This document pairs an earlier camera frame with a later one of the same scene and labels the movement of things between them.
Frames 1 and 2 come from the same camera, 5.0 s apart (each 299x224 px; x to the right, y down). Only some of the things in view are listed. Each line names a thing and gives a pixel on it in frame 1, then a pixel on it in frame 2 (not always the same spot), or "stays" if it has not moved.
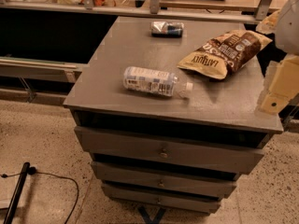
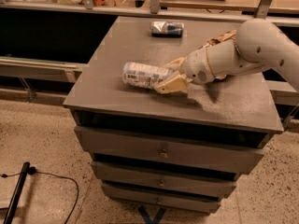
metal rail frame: (253, 17) stays
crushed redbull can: (165, 29) stays
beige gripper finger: (284, 85) to (196, 66)
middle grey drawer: (184, 181) stays
